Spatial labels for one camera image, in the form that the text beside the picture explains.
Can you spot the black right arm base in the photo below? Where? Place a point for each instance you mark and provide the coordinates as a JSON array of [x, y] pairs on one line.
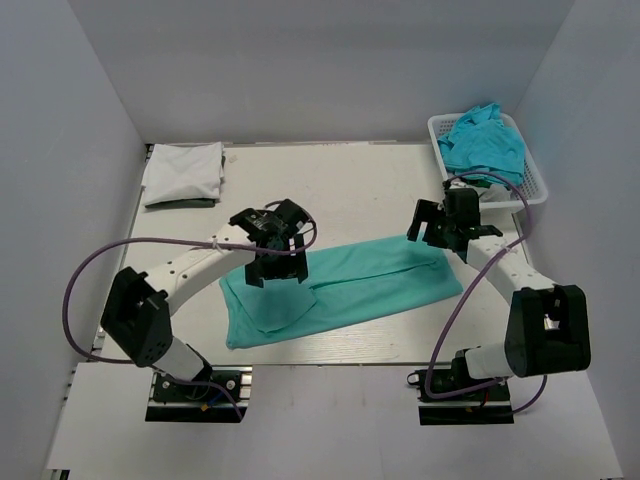
[[455, 399]]

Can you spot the folded white t-shirt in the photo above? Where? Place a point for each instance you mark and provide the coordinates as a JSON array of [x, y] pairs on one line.
[[182, 172]]

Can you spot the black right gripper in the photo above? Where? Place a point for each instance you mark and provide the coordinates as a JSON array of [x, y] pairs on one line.
[[426, 211]]

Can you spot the grey t-shirt in basket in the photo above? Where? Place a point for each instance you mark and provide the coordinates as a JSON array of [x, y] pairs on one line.
[[494, 193]]

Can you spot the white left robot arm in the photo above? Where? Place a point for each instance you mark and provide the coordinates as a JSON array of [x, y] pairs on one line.
[[140, 305]]

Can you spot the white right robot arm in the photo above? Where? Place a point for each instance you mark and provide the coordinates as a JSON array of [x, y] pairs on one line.
[[547, 330]]

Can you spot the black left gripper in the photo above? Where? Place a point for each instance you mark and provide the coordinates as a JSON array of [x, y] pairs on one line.
[[293, 267]]

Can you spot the blue t-shirt in basket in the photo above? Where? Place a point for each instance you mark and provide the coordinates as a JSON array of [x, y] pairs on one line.
[[480, 141]]

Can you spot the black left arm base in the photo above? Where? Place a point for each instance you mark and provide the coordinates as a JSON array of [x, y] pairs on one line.
[[169, 402]]

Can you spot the white plastic laundry basket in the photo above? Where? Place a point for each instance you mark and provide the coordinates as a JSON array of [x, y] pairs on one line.
[[532, 187]]

